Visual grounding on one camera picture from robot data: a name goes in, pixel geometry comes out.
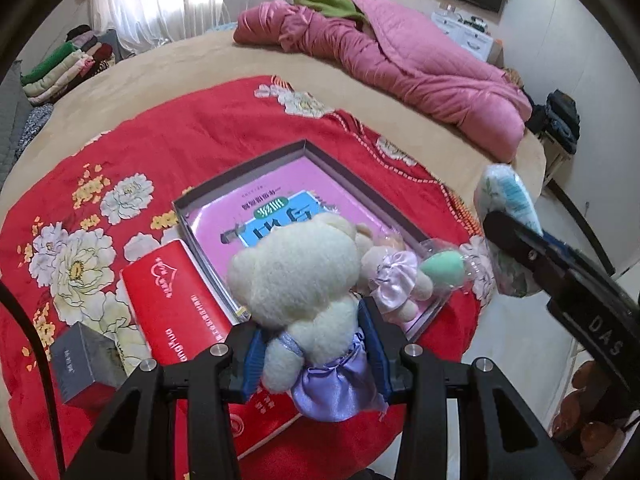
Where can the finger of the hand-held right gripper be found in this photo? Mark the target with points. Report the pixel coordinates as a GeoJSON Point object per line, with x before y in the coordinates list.
{"type": "Point", "coordinates": [510, 240]}
{"type": "Point", "coordinates": [570, 252]}

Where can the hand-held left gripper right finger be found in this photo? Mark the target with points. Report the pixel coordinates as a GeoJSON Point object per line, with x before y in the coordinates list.
{"type": "Point", "coordinates": [375, 355]}

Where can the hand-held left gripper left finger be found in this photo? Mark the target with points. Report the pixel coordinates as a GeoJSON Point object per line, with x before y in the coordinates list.
{"type": "Point", "coordinates": [252, 360]}

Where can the light blue tissue pack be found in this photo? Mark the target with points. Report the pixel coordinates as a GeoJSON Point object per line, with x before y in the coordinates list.
{"type": "Point", "coordinates": [505, 185]}

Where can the green makeup sponge bag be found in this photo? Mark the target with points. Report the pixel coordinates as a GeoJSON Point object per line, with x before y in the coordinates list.
{"type": "Point", "coordinates": [440, 267]}

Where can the cream plush bear pink bow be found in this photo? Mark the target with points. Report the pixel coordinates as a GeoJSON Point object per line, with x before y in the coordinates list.
{"type": "Point", "coordinates": [395, 270]}

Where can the white teddy bear purple dress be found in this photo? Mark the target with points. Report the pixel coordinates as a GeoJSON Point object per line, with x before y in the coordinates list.
{"type": "Point", "coordinates": [300, 270]}

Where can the beige makeup sponge bag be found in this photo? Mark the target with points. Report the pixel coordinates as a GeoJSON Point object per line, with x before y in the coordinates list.
{"type": "Point", "coordinates": [390, 244]}

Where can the brown wooden furniture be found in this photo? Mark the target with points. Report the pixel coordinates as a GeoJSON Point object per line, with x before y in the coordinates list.
{"type": "Point", "coordinates": [595, 430]}

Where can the red tissue pack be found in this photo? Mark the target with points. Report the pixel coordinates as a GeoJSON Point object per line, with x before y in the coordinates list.
{"type": "Point", "coordinates": [170, 300]}

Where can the dark clothes pile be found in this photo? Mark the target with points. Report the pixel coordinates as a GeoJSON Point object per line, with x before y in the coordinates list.
{"type": "Point", "coordinates": [557, 115]}

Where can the pink book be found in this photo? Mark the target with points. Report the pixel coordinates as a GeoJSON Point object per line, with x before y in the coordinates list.
{"type": "Point", "coordinates": [260, 195]}

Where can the small black box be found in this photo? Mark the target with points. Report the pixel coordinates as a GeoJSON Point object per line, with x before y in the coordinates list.
{"type": "Point", "coordinates": [85, 360]}

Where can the pink quilt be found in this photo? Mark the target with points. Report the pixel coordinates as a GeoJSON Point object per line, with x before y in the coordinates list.
{"type": "Point", "coordinates": [425, 70]}

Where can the white cabinet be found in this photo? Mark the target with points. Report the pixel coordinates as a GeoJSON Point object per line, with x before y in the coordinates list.
{"type": "Point", "coordinates": [465, 32]}

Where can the red floral blanket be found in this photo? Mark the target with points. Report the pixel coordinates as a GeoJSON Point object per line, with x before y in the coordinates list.
{"type": "Point", "coordinates": [175, 125]}

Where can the green cloth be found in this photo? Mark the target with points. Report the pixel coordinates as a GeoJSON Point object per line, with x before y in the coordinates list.
{"type": "Point", "coordinates": [325, 0]}

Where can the beige bed sheet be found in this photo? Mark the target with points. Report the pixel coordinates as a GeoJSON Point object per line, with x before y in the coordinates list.
{"type": "Point", "coordinates": [200, 55]}

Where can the dark patterned cloth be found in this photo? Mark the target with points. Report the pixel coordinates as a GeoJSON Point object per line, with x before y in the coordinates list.
{"type": "Point", "coordinates": [35, 120]}

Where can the grey quilted cover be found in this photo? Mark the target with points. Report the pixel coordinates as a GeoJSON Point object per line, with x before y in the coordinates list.
{"type": "Point", "coordinates": [10, 120]}

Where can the stack of folded clothes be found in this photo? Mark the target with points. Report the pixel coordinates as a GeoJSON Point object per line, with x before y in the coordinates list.
{"type": "Point", "coordinates": [65, 65]}

